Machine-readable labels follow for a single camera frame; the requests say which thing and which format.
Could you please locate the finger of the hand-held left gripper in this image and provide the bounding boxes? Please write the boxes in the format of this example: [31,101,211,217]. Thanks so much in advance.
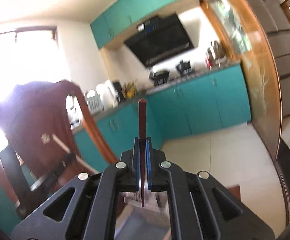
[49,152,77,180]

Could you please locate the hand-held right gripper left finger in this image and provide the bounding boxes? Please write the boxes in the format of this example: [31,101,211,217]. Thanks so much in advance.
[11,137,139,240]

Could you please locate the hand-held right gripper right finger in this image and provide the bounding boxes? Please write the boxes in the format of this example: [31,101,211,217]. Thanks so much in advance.
[145,136,275,240]

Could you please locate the pale wooden chopstick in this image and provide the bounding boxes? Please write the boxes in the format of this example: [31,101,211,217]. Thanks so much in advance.
[52,134,98,175]

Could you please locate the grey plastic utensil holder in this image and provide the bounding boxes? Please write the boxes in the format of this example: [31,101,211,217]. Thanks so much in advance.
[124,190,167,209]

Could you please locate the dark brown chopstick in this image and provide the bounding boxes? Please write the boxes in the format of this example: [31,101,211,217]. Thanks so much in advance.
[138,99,147,208]

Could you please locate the carved wooden chair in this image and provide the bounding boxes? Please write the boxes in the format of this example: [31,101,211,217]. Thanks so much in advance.
[0,80,119,220]

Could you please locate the blue striped towel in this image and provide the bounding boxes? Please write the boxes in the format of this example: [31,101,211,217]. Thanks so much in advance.
[115,206,172,240]

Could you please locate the white dish rack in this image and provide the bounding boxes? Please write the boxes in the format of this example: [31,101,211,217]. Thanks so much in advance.
[85,89,104,113]

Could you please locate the cluster of condiment bottles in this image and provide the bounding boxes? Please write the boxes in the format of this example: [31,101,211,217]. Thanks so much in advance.
[122,80,138,98]

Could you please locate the black kitchen appliance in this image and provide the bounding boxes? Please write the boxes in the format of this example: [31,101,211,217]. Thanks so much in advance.
[112,81,123,101]

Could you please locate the white kitchen appliance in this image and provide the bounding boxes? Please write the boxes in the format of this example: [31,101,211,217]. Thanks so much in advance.
[96,79,119,109]

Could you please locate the teal lower kitchen cabinets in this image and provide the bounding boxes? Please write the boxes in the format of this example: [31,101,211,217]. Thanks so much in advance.
[0,64,251,234]

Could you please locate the teal kitchen cabinets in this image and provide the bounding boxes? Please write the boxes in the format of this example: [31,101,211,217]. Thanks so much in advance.
[0,64,251,234]
[90,0,200,49]

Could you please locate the black wok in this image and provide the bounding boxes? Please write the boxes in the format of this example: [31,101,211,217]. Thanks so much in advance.
[149,69,170,87]

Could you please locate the black cooking pot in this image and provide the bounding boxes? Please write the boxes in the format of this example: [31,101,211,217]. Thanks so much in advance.
[176,60,192,77]

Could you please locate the grey kitchen countertop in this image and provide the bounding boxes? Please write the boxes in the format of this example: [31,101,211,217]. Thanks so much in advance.
[71,62,241,133]

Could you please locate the bright kitchen window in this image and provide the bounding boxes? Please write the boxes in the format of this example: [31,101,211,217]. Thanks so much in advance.
[0,26,71,105]

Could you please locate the red bottle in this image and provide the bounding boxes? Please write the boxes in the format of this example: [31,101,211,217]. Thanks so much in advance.
[205,51,213,70]

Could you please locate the black range hood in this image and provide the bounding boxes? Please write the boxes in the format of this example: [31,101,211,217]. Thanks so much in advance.
[124,14,195,68]

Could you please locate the stainless steel pot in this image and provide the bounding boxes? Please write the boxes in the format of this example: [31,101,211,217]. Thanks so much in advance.
[210,41,226,64]

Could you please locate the glass sliding door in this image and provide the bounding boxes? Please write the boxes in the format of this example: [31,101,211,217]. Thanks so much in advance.
[189,0,283,160]

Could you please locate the teal upper kitchen cabinets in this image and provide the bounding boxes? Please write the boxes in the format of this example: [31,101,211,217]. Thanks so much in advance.
[90,0,200,49]

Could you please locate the silver refrigerator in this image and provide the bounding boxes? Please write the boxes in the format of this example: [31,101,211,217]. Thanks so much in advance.
[247,0,290,117]

